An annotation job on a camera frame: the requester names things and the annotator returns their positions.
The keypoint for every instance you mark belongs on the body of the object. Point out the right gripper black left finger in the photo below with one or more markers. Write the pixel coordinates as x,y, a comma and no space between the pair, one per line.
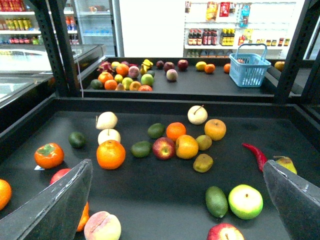
55,212

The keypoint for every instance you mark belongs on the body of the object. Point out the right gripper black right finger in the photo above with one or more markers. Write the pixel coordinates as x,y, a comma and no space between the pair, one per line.
296,200

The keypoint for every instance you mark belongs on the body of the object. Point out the far orange beside lemon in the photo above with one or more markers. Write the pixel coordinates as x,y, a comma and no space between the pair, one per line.
209,68

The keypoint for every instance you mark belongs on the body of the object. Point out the far yellow lemon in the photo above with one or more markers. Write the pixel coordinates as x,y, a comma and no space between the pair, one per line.
200,66

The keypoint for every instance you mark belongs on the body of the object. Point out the orange at bottom edge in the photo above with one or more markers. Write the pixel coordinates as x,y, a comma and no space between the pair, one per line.
84,218

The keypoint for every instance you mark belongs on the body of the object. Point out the red round fruit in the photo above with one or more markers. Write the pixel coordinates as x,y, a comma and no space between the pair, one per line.
59,174

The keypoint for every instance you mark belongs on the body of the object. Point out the pink peach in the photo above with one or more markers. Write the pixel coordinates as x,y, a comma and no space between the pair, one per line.
102,226
172,75

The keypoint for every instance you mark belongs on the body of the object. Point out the white price tag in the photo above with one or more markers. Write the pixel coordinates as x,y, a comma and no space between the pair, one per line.
38,168

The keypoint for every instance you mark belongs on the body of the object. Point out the bright green apple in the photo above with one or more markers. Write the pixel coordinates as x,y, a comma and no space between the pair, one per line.
245,202

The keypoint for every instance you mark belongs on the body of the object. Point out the knobbed orange tangerine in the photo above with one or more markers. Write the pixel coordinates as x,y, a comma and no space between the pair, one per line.
5,193

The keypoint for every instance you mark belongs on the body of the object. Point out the red chili pepper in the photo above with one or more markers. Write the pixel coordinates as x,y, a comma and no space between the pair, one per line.
261,158

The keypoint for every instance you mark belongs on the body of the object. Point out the orange persimmon with green calyx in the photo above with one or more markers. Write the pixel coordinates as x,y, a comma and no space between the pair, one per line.
49,156

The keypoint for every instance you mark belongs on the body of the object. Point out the dark green avocado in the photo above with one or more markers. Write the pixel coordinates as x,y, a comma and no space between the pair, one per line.
77,140

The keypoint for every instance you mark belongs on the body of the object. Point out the red apple near edge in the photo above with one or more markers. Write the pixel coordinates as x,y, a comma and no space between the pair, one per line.
224,231

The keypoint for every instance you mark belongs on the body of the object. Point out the green mango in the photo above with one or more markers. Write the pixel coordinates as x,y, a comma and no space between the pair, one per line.
216,202

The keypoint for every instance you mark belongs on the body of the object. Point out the large orange mandarin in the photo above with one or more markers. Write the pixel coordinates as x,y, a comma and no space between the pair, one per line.
110,155

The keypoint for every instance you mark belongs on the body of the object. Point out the white pear middle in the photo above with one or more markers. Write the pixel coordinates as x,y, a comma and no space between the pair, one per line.
108,134

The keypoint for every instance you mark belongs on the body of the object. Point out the olive brown pear lower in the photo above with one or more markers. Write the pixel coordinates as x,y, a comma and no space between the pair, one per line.
203,163

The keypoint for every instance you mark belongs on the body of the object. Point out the white pear left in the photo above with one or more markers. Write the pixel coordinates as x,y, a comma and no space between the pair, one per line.
106,120

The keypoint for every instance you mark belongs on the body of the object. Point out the green lime lower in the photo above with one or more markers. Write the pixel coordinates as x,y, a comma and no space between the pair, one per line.
141,149

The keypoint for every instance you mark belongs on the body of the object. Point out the green lime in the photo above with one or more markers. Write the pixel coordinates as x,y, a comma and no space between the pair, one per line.
156,130
141,149

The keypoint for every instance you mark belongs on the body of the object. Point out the yellow orange apple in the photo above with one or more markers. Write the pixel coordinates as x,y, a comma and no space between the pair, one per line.
215,129

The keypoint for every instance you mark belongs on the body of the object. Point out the black near fruit tray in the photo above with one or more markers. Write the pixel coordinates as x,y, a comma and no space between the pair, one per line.
155,199

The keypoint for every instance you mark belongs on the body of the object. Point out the black fruit tray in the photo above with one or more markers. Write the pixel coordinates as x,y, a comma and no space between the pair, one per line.
155,199
194,85

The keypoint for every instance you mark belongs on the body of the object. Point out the orange persimmon centre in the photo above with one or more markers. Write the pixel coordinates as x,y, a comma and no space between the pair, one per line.
186,147

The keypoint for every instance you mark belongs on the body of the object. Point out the red yellow apple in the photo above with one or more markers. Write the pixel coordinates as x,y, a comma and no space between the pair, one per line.
164,148

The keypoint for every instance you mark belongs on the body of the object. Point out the green lime upper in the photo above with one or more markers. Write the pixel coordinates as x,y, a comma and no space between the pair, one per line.
156,130

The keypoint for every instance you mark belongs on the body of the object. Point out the white pear with stem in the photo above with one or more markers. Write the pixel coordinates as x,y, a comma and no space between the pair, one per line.
197,114

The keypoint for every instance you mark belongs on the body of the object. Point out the small orange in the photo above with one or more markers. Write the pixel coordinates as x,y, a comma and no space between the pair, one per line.
175,130

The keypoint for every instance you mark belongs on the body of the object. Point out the small blue basket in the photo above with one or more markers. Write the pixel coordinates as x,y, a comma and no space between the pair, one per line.
248,70

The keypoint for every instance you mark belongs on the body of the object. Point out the far green apple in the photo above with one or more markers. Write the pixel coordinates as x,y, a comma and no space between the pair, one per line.
147,79

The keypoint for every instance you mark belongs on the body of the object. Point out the black far fruit tray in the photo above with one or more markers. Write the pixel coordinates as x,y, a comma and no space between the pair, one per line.
194,85

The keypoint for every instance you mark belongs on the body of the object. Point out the far dark red apple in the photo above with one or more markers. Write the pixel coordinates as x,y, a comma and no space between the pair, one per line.
182,65

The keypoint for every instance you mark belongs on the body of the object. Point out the far pink peach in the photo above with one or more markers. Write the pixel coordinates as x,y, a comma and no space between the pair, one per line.
172,75

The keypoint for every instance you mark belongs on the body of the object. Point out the black perforated shelf post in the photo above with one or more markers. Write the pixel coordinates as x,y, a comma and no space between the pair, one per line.
52,24

